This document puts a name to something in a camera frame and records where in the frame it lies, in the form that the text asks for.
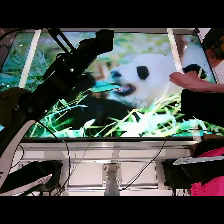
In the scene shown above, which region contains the person's hand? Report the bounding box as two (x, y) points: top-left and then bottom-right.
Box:
(169, 71), (190, 89)

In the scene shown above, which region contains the black garment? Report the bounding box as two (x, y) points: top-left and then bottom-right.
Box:
(180, 88), (224, 130)

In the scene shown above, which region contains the pink garment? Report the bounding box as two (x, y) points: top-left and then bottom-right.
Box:
(189, 147), (224, 197)

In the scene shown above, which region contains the black cable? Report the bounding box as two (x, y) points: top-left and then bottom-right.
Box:
(119, 134), (175, 192)
(34, 119), (72, 197)

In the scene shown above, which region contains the silver frame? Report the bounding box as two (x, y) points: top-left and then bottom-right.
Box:
(9, 139), (205, 197)

